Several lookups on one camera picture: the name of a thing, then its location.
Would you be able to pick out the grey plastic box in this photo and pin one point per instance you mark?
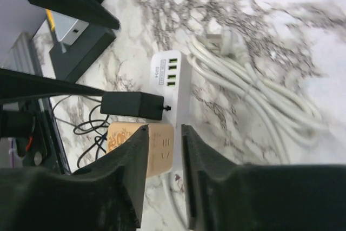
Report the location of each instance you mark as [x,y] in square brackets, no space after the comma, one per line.
[68,29]

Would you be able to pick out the black power adapter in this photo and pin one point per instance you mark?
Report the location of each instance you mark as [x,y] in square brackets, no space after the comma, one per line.
[132,105]

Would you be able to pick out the beige cube socket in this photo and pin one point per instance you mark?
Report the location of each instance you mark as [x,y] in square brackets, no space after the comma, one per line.
[161,143]

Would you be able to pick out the black mat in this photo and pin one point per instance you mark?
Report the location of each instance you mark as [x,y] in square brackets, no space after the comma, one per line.
[70,62]

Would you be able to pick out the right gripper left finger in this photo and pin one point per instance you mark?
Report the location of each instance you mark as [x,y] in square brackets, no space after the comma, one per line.
[107,194]

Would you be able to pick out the white power strip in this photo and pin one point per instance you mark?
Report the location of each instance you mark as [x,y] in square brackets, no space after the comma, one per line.
[263,117]

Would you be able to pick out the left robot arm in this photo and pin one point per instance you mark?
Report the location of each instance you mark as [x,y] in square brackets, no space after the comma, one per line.
[21,124]

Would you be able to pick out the yellow screwdriver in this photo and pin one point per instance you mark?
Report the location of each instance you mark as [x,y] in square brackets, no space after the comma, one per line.
[50,19]

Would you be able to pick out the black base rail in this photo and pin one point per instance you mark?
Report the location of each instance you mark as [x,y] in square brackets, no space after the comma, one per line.
[56,159]

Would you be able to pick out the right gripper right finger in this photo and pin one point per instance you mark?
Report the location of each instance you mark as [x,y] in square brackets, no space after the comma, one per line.
[222,195]

